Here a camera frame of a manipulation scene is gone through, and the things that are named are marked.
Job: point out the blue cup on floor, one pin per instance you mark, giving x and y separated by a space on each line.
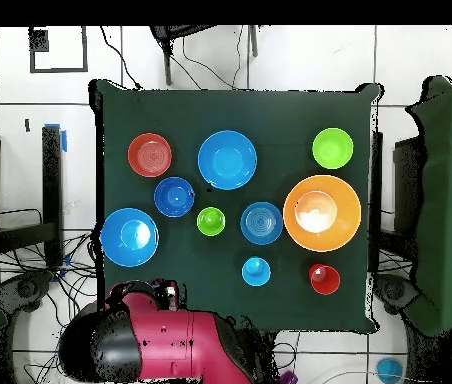
389 370

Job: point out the orange-red ribbed bowl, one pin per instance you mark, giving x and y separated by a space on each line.
149 154

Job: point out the large light blue bowl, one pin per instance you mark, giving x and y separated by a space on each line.
129 236
227 159

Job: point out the dark grey rounded base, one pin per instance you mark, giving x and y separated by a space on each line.
396 290
26 288

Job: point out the green bowl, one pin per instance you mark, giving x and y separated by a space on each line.
332 148

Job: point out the large yellow-orange bowl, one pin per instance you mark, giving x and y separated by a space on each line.
322 213

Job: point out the light blue cup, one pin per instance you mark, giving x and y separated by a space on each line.
256 271

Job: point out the dark green table cloth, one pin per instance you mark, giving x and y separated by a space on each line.
290 112

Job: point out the orange-red cup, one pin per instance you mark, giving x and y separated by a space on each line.
324 279

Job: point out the green cup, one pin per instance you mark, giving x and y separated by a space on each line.
210 221

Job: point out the black metal stand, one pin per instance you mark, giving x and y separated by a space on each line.
167 60

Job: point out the black metal frame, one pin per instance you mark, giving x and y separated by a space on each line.
406 180
52 180

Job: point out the small purple object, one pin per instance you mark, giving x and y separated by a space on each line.
288 378

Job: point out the dark blue bowl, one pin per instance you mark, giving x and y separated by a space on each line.
174 196

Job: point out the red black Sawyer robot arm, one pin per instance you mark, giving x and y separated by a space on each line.
170 344

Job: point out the medium blue ribbed bowl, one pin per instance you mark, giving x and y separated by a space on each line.
261 222

